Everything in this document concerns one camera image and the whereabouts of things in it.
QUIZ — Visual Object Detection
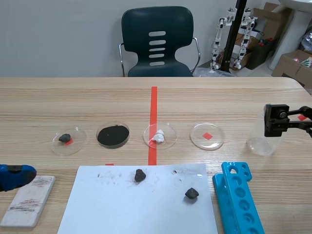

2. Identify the dark blue chair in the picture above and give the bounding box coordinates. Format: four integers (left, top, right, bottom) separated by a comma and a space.
118, 6, 201, 78

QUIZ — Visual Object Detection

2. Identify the brown cardboard box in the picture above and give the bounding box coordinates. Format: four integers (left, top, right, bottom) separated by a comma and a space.
271, 49, 312, 87
252, 2, 293, 41

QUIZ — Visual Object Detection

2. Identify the black metal pole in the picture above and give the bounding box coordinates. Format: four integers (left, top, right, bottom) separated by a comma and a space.
220, 0, 248, 74

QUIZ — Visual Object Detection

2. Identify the small white tile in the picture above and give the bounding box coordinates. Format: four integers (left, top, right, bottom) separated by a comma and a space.
0, 175, 56, 229

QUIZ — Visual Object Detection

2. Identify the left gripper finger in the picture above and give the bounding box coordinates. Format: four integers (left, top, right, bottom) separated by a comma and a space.
0, 164, 38, 193

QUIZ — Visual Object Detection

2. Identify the turquoise rack with round holes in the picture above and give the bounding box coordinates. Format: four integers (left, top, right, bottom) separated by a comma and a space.
212, 161, 266, 234

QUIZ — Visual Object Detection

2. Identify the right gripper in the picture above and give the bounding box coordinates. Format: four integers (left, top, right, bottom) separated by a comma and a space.
264, 104, 312, 139

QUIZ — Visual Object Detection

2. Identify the white lump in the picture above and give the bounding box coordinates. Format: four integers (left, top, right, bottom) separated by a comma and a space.
152, 129, 167, 144

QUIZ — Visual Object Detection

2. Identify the dark box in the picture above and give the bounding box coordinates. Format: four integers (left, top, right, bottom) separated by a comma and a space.
248, 41, 275, 70

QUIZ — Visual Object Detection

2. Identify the glass dish with black powder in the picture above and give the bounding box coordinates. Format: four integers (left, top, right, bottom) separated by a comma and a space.
96, 122, 131, 150

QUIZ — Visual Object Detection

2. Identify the clear glass dish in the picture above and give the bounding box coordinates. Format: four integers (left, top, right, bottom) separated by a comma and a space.
190, 122, 225, 151
142, 122, 177, 150
51, 127, 87, 156

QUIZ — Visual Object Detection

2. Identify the clear plastic beaker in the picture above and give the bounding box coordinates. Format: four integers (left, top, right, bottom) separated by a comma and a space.
247, 104, 291, 156

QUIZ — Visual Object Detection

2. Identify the white sheet of paper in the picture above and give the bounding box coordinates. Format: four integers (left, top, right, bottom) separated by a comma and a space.
57, 163, 219, 234

